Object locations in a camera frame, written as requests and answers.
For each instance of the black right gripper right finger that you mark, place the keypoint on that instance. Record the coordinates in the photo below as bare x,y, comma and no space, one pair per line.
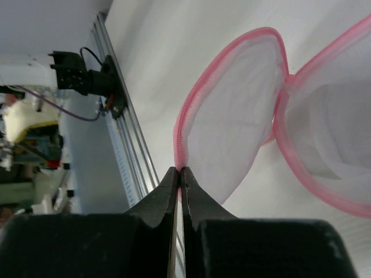
219,244

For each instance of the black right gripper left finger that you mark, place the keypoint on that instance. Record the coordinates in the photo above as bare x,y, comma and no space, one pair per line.
64,245

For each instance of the pink-trimmed mesh laundry bag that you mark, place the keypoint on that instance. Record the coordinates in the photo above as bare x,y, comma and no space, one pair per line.
319,117

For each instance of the aluminium rail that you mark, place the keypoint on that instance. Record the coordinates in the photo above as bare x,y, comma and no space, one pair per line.
124,116

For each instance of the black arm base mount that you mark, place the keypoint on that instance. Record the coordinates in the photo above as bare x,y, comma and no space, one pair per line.
72,74

